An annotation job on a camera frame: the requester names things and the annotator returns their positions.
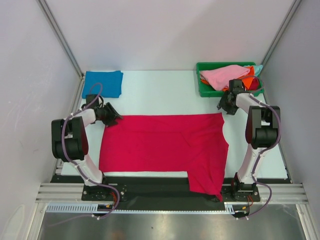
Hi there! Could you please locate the dark red t shirt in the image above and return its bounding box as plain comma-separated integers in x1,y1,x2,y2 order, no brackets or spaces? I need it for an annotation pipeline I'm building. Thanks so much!
248,78,260,91

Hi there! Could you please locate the slotted cable duct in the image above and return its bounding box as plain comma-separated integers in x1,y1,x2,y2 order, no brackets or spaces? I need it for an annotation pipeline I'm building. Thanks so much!
46,201,251,215

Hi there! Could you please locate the folded blue t shirt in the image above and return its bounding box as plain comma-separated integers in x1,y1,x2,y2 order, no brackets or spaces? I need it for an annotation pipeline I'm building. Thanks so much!
81,70,124,99

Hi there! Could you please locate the left aluminium frame post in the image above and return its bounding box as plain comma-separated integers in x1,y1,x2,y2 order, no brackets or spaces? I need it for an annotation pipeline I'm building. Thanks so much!
36,0,84,79

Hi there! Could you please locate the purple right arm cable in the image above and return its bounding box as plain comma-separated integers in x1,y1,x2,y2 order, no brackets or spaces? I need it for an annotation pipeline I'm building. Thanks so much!
246,76,282,221

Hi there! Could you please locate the aluminium frame post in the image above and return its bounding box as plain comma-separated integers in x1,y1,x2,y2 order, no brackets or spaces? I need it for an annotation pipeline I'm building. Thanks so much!
36,0,84,79
261,0,303,66

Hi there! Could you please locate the light blue t shirt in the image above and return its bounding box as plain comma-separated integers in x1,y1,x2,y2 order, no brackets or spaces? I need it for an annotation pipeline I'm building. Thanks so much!
244,64,264,77

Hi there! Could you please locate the magenta t shirt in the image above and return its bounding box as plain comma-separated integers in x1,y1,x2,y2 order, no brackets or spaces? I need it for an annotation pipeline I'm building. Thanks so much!
98,113,229,201

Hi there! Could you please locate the orange t shirt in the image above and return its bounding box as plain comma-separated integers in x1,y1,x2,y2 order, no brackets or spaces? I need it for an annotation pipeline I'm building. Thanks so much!
201,75,255,92

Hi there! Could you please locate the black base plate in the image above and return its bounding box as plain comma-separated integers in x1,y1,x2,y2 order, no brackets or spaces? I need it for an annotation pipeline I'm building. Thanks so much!
51,175,292,212

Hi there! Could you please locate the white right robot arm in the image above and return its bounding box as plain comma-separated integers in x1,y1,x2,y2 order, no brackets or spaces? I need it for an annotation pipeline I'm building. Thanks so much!
217,79,281,201

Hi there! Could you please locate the green plastic bin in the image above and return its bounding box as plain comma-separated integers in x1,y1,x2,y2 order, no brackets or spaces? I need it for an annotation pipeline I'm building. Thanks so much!
196,62,264,98

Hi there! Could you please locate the aluminium front rail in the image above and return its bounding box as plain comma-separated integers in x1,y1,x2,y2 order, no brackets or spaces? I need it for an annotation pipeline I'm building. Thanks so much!
35,183,308,204

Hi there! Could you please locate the right aluminium frame post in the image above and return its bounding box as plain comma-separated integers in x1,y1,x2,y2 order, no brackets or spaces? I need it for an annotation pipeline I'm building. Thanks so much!
261,0,303,66

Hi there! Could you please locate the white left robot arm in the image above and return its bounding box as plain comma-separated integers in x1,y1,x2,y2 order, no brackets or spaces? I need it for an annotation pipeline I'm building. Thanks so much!
51,94,123,200

